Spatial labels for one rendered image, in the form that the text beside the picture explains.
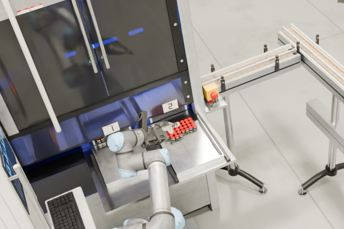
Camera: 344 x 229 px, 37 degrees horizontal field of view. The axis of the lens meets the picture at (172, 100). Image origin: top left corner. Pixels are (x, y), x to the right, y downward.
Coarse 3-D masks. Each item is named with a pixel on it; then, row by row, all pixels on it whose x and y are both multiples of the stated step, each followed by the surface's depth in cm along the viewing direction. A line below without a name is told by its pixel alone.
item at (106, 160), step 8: (96, 144) 283; (104, 144) 282; (96, 152) 278; (104, 152) 277; (112, 152) 276; (136, 152) 273; (96, 160) 269; (104, 160) 273; (112, 160) 272; (104, 168) 268; (112, 168) 267; (104, 176) 264; (112, 176) 263; (136, 176) 260; (112, 184) 257
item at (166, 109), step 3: (168, 102) 274; (171, 102) 275; (174, 102) 276; (177, 102) 277; (162, 105) 274; (165, 105) 275; (168, 105) 276; (174, 105) 277; (177, 105) 278; (165, 108) 276; (168, 108) 277; (174, 108) 278; (165, 111) 277
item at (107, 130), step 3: (114, 123) 269; (117, 123) 269; (105, 126) 268; (108, 126) 268; (111, 126) 269; (114, 126) 270; (117, 126) 271; (105, 129) 269; (108, 129) 270; (111, 129) 270; (114, 129) 271; (117, 129) 272; (105, 132) 270; (108, 132) 271; (111, 132) 272
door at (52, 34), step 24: (0, 24) 216; (24, 24) 220; (48, 24) 224; (72, 24) 228; (0, 48) 222; (48, 48) 231; (72, 48) 235; (0, 72) 229; (24, 72) 233; (48, 72) 238; (72, 72) 243; (24, 96) 240; (48, 96) 245; (72, 96) 250; (96, 96) 256; (24, 120) 248
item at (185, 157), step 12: (204, 132) 277; (168, 144) 274; (180, 144) 273; (192, 144) 271; (204, 144) 270; (216, 144) 264; (180, 156) 266; (192, 156) 265; (204, 156) 264; (216, 156) 262; (180, 168) 260; (192, 168) 255
